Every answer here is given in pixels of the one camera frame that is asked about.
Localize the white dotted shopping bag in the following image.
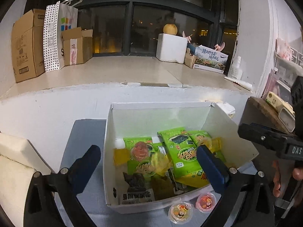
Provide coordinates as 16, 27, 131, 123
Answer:
43, 0, 83, 72

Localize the plastic drawer organizer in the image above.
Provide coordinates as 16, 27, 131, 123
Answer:
261, 38, 302, 105

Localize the dark seaweed snack packet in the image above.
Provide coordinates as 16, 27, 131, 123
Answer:
119, 172, 155, 205

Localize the printed landscape carton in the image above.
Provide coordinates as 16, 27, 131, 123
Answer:
193, 45, 228, 74

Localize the large yellow snack bag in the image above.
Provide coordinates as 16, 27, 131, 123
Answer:
175, 169, 209, 188

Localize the white foam box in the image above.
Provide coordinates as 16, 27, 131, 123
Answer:
156, 33, 187, 64

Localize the black tracking camera box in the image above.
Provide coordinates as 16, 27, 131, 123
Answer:
291, 76, 303, 115

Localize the pink jelly cup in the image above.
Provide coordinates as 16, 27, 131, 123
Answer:
195, 192, 217, 214

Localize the person right hand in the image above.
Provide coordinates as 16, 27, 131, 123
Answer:
272, 159, 303, 198

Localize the white cushioned sofa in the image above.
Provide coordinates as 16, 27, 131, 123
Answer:
1, 133, 51, 226

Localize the cartoon lid jelly cup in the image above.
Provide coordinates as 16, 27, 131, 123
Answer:
168, 201, 194, 224

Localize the open small cardboard box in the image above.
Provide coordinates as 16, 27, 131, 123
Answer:
61, 27, 93, 66

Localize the large brown cardboard box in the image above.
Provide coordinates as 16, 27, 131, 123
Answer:
11, 9, 45, 83

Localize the yellow round fruit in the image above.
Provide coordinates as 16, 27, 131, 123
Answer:
163, 24, 178, 35

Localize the white plastic bottle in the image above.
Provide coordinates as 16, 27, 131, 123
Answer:
228, 56, 242, 80

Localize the white cardboard storage box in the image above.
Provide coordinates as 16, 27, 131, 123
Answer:
103, 102, 259, 214

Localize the green seaweed snack bag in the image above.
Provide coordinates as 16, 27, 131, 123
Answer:
123, 137, 156, 178

